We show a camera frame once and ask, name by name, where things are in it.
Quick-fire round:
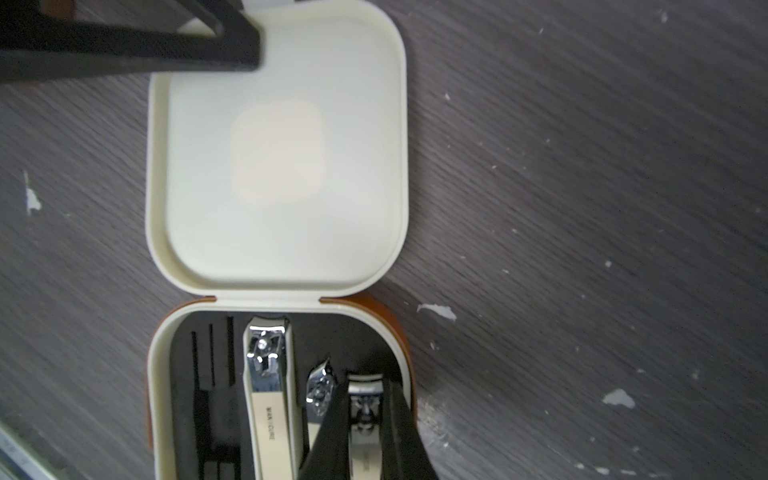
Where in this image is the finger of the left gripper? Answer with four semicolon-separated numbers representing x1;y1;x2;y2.
1;1;262;83

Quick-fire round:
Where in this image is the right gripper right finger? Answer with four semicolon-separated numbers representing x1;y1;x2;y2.
380;379;438;480

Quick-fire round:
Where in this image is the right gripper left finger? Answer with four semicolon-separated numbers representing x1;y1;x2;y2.
298;383;350;480

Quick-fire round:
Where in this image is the small silver clipper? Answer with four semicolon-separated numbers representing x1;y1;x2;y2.
347;374;383;480

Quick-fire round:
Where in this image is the cream case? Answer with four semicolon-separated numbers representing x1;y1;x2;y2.
145;1;414;479

